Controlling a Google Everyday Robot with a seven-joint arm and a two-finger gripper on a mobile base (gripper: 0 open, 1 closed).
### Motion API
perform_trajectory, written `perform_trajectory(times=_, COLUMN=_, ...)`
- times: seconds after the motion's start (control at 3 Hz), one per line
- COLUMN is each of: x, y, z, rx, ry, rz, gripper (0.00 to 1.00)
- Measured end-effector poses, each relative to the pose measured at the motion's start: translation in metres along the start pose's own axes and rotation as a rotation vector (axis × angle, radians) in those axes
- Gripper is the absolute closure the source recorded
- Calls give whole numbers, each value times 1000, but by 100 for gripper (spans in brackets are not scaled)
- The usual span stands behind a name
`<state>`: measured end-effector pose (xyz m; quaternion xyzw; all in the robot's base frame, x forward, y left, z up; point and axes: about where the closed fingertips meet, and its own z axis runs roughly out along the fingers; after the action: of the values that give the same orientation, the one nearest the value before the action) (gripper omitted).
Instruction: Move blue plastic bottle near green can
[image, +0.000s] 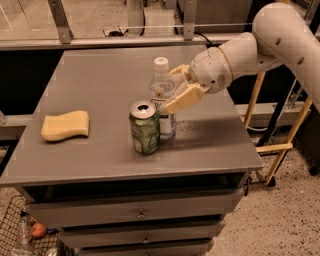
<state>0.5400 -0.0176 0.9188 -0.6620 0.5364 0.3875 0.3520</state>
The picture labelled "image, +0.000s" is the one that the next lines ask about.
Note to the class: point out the orange fruit in basket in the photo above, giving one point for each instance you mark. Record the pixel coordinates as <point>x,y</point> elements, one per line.
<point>38,230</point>

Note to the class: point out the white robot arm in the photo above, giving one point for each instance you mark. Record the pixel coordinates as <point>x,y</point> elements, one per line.
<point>279,36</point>

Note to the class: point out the clear blue plastic water bottle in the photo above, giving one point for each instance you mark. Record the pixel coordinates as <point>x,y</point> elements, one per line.
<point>161,88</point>

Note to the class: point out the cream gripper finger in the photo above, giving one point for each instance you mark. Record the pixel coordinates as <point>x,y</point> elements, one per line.
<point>187,95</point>
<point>180,73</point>

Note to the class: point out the green soda can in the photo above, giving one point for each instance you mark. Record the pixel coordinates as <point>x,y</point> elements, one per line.
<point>145,127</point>

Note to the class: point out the black wire basket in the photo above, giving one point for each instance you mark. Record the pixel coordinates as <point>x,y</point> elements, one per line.
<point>16,238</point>

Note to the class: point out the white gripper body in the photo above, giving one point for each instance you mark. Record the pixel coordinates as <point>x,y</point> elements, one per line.
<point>209,69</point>

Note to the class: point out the grey metal railing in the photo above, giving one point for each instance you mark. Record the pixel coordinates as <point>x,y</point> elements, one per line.
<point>115,42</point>

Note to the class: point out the grey drawer cabinet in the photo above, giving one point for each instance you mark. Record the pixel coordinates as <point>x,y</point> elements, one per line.
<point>104,197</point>

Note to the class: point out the yellow sponge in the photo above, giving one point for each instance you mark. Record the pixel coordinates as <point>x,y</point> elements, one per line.
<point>60,127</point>

